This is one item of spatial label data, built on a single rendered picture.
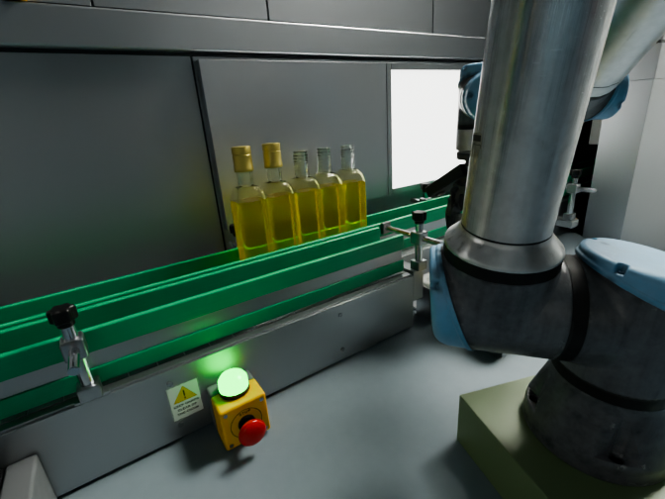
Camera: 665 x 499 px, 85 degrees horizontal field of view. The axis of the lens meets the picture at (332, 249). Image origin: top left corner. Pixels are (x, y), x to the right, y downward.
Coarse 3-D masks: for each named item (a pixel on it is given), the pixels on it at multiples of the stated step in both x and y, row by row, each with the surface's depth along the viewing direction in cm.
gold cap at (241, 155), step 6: (234, 150) 64; (240, 150) 64; (246, 150) 65; (234, 156) 65; (240, 156) 64; (246, 156) 65; (234, 162) 65; (240, 162) 65; (246, 162) 65; (234, 168) 66; (240, 168) 65; (246, 168) 65; (252, 168) 66
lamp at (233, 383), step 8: (232, 368) 56; (224, 376) 54; (232, 376) 53; (240, 376) 54; (224, 384) 53; (232, 384) 52; (240, 384) 53; (248, 384) 55; (224, 392) 53; (232, 392) 52; (240, 392) 53
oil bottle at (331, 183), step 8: (320, 176) 75; (328, 176) 75; (336, 176) 76; (320, 184) 75; (328, 184) 75; (336, 184) 76; (328, 192) 75; (336, 192) 76; (328, 200) 76; (336, 200) 77; (328, 208) 76; (336, 208) 77; (328, 216) 77; (336, 216) 78; (344, 216) 79; (328, 224) 77; (336, 224) 78; (344, 224) 80; (328, 232) 78; (336, 232) 79
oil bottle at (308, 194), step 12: (300, 180) 71; (312, 180) 72; (300, 192) 71; (312, 192) 72; (300, 204) 72; (312, 204) 73; (300, 216) 73; (312, 216) 74; (300, 228) 74; (312, 228) 74; (324, 228) 76; (300, 240) 75; (312, 240) 75
